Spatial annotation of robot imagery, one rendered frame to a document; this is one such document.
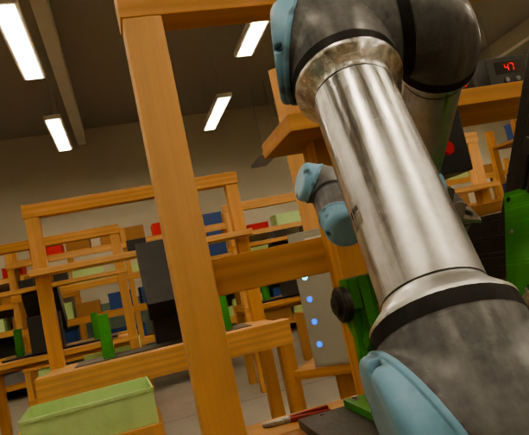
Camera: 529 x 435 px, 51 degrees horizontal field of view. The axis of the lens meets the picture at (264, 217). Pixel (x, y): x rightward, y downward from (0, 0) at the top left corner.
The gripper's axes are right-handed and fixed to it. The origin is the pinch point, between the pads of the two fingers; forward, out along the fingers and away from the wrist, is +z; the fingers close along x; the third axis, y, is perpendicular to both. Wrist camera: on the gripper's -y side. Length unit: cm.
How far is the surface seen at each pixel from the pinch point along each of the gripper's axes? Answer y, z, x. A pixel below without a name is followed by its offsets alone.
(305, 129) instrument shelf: 4.7, -31.3, 19.9
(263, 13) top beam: 20, -41, 54
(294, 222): -472, 233, 794
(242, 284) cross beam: -34, -37, 13
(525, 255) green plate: 0.8, 8.1, -11.4
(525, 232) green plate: 4.2, 7.7, -8.7
